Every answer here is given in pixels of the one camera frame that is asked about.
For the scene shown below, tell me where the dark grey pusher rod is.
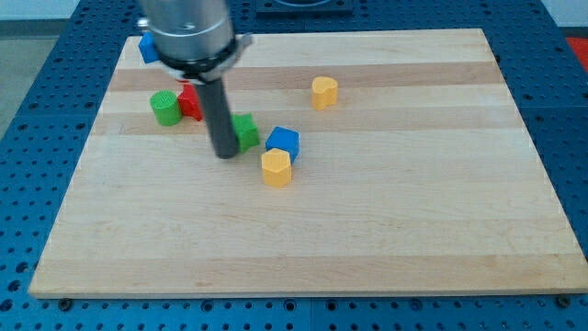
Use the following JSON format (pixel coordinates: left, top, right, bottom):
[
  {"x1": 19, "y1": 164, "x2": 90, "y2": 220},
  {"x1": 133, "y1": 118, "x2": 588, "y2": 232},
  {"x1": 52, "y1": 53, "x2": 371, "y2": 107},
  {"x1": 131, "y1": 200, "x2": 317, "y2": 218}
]
[{"x1": 196, "y1": 79, "x2": 239, "y2": 159}]

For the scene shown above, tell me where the yellow hexagon block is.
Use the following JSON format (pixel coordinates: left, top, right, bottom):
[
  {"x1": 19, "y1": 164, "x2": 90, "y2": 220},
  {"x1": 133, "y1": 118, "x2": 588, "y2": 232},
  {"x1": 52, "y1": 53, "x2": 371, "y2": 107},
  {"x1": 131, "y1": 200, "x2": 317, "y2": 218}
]
[{"x1": 261, "y1": 148, "x2": 292, "y2": 188}]

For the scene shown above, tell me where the wooden board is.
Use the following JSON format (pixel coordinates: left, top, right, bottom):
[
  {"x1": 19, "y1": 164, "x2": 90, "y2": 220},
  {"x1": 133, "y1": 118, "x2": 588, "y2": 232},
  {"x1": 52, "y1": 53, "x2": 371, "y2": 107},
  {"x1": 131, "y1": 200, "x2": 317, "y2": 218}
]
[{"x1": 28, "y1": 29, "x2": 587, "y2": 299}]

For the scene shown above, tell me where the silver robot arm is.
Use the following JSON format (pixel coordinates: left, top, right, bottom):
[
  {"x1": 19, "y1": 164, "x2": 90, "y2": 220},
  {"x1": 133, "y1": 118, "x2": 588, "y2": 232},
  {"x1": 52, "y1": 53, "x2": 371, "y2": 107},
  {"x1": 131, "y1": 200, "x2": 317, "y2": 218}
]
[{"x1": 138, "y1": 0, "x2": 254, "y2": 85}]

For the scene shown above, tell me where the red object at edge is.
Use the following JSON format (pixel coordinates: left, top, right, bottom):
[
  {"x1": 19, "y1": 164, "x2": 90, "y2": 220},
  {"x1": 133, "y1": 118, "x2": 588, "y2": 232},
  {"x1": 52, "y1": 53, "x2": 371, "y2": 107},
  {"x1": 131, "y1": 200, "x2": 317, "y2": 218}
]
[{"x1": 566, "y1": 37, "x2": 588, "y2": 71}]

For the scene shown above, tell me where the blue cube block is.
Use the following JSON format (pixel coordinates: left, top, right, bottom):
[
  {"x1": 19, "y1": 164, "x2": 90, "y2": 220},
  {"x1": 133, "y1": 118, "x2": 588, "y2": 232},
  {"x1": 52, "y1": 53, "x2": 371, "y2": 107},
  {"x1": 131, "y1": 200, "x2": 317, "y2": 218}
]
[{"x1": 266, "y1": 126, "x2": 300, "y2": 163}]

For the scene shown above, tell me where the yellow heart block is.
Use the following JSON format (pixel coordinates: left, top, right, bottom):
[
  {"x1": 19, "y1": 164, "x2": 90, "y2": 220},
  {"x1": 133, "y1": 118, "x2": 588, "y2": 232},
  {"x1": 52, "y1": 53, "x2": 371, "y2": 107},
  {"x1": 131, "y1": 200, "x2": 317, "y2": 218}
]
[{"x1": 311, "y1": 76, "x2": 339, "y2": 110}]

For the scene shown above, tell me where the green star block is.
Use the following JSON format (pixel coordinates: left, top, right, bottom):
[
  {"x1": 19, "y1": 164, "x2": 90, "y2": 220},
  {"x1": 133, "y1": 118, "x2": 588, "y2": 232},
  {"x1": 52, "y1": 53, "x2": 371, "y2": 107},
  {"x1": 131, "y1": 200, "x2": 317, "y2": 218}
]
[{"x1": 232, "y1": 113, "x2": 260, "y2": 154}]

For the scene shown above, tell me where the blue block at back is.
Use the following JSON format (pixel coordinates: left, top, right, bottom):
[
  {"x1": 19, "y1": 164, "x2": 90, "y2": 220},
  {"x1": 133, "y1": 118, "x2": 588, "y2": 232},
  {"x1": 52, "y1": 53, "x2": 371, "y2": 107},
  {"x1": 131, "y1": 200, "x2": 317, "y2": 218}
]
[{"x1": 139, "y1": 32, "x2": 159, "y2": 63}]

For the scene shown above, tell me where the green cylinder block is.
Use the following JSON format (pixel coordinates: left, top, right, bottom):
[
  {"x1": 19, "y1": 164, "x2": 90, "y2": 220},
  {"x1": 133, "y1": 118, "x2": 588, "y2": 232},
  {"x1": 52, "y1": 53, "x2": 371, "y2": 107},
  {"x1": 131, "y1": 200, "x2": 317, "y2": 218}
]
[{"x1": 150, "y1": 90, "x2": 183, "y2": 126}]

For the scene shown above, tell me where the red block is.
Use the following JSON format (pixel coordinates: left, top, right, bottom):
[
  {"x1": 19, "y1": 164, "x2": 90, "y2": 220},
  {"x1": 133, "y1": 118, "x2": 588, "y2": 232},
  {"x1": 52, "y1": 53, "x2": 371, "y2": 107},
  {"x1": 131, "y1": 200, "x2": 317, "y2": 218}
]
[{"x1": 177, "y1": 83, "x2": 203, "y2": 121}]

